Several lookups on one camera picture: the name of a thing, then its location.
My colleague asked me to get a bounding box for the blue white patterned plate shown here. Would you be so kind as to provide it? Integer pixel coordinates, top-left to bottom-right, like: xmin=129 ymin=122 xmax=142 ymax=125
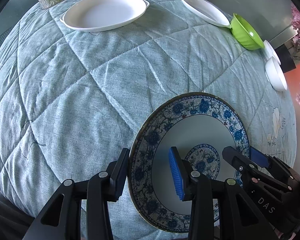
xmin=128 ymin=92 xmax=250 ymax=233

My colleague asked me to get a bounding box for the white ceramic bowl front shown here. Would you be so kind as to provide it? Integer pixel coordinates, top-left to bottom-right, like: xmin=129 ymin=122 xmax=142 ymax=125
xmin=265 ymin=57 xmax=288 ymax=92

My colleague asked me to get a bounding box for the white ceramic bowl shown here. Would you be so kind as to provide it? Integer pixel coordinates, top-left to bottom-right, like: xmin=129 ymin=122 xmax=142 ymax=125
xmin=265 ymin=57 xmax=288 ymax=92
xmin=262 ymin=40 xmax=281 ymax=65

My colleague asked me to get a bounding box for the green plastic bowl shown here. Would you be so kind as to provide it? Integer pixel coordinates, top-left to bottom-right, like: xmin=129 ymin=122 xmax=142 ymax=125
xmin=230 ymin=13 xmax=264 ymax=50

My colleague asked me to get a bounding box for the white oval shallow dish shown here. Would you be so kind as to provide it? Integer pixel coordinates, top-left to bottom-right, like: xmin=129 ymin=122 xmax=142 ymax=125
xmin=181 ymin=0 xmax=231 ymax=29

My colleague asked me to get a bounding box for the white oval dish with handles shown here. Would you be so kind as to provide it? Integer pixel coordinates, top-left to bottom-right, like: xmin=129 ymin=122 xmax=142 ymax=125
xmin=60 ymin=0 xmax=149 ymax=33

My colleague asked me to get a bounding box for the light blue quilted tablecloth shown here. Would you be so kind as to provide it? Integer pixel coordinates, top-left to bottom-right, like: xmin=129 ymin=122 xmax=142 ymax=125
xmin=0 ymin=0 xmax=296 ymax=239

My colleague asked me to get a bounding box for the black flower pot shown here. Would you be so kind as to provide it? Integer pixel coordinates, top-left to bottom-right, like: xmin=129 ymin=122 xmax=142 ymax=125
xmin=275 ymin=44 xmax=296 ymax=73

